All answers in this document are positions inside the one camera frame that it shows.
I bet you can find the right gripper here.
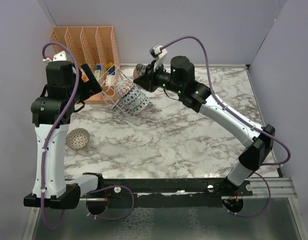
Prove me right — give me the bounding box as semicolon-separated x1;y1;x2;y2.
133;61;182;96

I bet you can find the black leaf pattern bowl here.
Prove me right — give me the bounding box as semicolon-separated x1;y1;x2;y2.
133;63;146;79

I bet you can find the dark blue triangle bowl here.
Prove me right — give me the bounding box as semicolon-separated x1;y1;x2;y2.
121;86;140;105

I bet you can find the light blue floral bowl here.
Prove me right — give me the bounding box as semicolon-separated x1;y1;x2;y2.
125;92;146;110

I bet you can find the red lattice bowl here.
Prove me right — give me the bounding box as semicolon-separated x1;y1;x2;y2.
115;80;134;99

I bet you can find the pink patterned bowl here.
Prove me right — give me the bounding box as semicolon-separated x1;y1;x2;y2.
130;97;150;115

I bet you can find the brown geometric bowl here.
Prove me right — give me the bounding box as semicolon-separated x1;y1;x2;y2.
66;128;90;150

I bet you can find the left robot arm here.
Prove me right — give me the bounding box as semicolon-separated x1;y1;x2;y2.
23;60;104;210

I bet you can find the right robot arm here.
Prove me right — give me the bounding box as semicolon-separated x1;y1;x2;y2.
133;56;276;196

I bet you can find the green white box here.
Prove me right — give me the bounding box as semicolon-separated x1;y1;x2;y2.
93;70;101;80

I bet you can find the white label card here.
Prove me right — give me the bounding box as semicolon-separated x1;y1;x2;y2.
105;75;115;86

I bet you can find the yellow black tool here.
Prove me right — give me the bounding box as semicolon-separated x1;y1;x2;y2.
106;62;114;71

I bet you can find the orange plastic desk organizer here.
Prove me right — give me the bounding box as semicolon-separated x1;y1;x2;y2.
50;26;120;105

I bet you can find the white wire dish rack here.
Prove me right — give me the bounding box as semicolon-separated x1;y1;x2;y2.
99;64;153;126

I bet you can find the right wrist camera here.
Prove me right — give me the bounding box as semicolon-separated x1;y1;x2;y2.
149;45;168;71

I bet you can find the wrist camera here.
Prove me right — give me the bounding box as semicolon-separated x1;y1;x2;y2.
149;45;168;71
43;51;68;63

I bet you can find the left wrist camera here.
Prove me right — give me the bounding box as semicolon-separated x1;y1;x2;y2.
43;51;68;63

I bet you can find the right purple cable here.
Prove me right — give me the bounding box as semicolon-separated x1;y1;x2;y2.
160;36;291;218

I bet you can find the purple cable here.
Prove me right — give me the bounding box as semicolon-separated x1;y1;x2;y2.
160;36;291;218
40;41;134;231

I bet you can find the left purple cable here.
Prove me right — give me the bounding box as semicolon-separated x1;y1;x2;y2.
40;41;134;231

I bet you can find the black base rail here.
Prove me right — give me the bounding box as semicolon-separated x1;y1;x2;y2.
80;178;253;209

